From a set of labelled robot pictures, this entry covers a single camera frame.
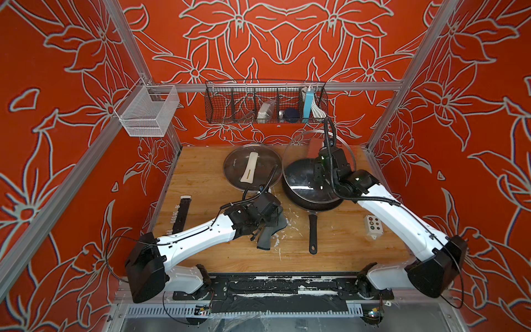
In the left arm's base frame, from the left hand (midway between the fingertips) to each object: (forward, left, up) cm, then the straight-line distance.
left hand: (276, 213), depth 78 cm
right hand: (+15, -14, +14) cm, 25 cm away
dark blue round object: (+46, -5, +14) cm, 48 cm away
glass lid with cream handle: (+23, +13, 0) cm, 27 cm away
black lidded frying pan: (+7, -10, +6) cm, 14 cm away
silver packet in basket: (+40, +8, +18) cm, 44 cm away
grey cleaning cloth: (-8, +4, -1) cm, 9 cm away
